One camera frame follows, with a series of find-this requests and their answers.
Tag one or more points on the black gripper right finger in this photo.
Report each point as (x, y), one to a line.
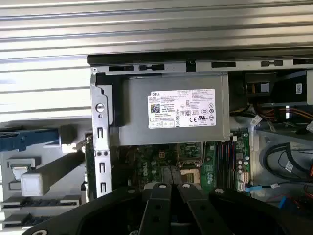
(195, 208)

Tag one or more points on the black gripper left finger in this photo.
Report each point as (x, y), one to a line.
(156, 208)

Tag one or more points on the black RAM slot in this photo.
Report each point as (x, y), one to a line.
(223, 166)
(233, 166)
(218, 166)
(228, 166)

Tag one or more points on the CPU socket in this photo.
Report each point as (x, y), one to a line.
(189, 176)

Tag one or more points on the green motherboard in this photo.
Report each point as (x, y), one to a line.
(132, 159)

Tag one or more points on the graphics card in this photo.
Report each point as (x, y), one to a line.
(89, 169)

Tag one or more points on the grey parts rack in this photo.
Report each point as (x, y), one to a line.
(66, 181)

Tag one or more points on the grey power supply unit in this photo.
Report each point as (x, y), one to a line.
(137, 110)

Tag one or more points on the silver CPU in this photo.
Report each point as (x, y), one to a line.
(20, 174)

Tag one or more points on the hard disk in blue carrier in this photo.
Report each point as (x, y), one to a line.
(29, 140)

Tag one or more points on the black PC case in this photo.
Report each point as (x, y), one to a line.
(146, 58)

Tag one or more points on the metal drive cage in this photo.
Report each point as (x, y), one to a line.
(288, 80)

